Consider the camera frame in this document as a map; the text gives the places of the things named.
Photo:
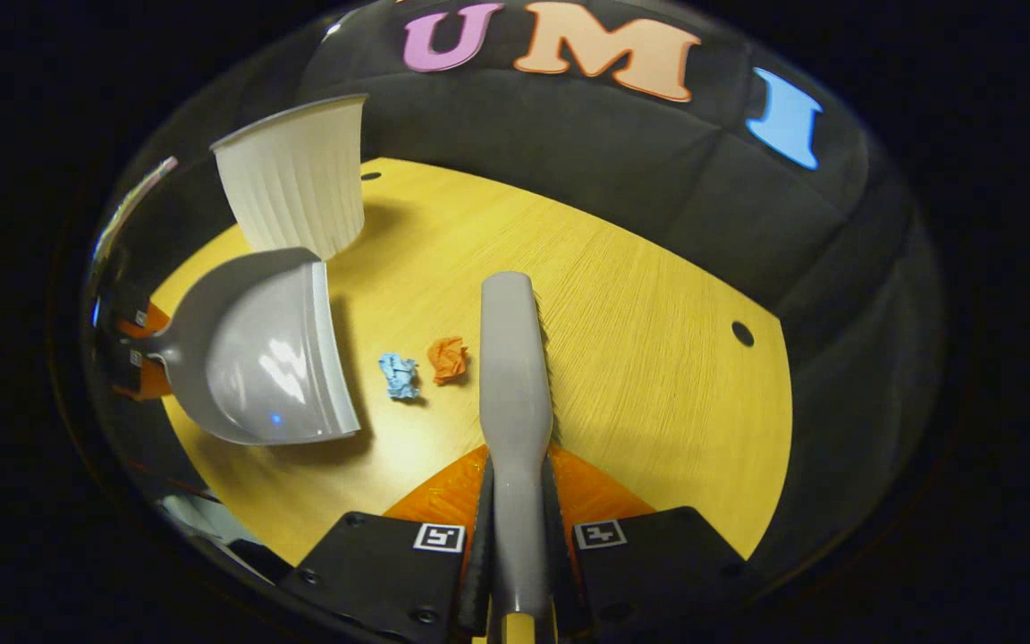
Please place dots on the white garbage bin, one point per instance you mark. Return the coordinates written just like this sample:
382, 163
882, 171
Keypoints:
300, 188

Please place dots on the orange paper ball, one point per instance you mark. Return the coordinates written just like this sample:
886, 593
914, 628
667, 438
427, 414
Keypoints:
448, 360

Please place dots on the small grey broom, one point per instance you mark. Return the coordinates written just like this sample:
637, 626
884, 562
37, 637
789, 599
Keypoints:
515, 376

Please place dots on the black backdrop cloth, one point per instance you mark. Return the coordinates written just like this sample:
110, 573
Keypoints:
586, 152

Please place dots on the blue paper ball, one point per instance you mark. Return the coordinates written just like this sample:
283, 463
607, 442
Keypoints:
399, 376

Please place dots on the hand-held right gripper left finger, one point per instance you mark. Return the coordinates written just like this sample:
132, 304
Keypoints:
482, 555

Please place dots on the grey dustpan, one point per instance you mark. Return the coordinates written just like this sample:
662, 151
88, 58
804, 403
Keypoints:
247, 358

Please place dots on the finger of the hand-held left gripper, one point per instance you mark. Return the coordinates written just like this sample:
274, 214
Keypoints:
148, 380
150, 320

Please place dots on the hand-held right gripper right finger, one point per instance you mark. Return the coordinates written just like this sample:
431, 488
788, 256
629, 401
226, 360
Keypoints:
558, 555

